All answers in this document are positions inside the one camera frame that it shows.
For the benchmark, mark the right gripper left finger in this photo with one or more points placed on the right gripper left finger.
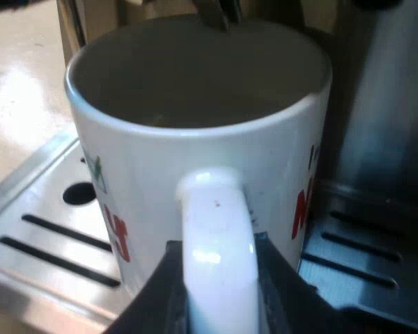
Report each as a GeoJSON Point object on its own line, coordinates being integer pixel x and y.
{"type": "Point", "coordinates": [160, 295]}

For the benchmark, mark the white mug with red print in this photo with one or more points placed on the white mug with red print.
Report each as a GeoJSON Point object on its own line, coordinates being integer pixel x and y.
{"type": "Point", "coordinates": [195, 153]}

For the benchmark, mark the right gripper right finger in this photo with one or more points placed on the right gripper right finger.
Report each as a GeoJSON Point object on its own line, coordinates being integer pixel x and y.
{"type": "Point", "coordinates": [292, 299]}

